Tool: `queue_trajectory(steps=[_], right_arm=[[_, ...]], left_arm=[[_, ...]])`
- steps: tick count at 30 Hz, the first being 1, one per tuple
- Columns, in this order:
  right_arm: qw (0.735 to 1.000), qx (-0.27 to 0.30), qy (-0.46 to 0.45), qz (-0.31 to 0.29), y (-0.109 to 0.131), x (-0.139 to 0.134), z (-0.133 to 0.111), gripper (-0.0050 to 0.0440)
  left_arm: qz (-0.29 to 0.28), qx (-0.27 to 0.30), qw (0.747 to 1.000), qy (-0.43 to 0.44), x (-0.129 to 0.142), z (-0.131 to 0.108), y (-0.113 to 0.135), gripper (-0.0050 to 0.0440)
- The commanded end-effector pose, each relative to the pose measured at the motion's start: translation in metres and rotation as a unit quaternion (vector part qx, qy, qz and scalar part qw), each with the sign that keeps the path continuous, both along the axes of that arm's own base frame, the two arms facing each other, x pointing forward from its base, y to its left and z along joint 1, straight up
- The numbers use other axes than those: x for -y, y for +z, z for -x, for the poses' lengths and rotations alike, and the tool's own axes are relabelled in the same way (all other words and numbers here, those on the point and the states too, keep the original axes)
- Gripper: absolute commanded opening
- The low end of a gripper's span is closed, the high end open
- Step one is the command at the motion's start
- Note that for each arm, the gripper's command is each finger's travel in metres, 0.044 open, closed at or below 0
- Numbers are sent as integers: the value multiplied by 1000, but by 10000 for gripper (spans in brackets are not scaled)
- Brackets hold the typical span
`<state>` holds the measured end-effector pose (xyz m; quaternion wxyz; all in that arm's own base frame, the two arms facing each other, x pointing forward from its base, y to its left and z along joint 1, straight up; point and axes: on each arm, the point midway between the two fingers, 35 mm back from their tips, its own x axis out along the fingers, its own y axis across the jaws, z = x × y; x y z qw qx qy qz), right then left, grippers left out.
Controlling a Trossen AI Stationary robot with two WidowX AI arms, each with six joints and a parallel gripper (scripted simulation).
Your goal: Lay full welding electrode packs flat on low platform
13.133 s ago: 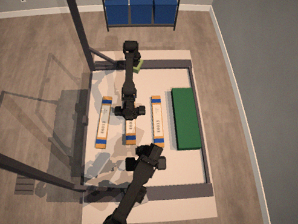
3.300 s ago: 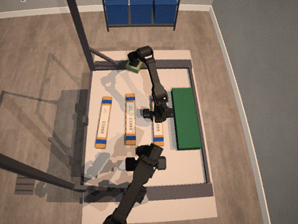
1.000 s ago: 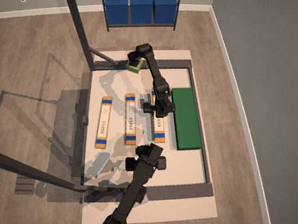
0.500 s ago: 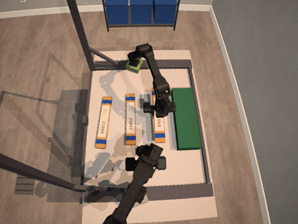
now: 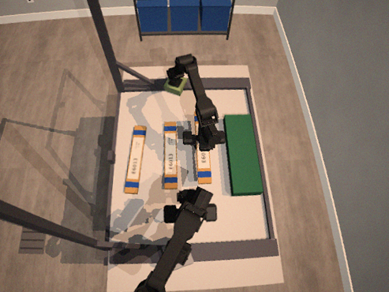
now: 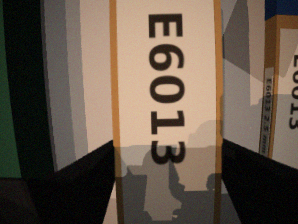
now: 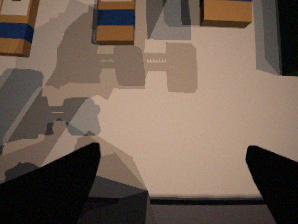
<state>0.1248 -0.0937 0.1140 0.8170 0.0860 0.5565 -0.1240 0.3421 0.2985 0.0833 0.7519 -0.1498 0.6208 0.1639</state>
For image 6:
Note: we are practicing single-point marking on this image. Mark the green rectangular block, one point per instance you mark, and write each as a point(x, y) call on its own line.
point(25, 146)

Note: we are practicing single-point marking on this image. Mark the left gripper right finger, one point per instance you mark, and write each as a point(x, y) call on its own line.
point(262, 190)

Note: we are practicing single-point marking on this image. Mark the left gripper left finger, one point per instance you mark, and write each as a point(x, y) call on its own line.
point(76, 194)

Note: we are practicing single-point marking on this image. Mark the cardboard pack of welding electrodes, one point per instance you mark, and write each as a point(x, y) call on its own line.
point(167, 110)

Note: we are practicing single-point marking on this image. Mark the tan cardboard box with blue band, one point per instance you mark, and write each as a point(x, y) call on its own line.
point(279, 118)

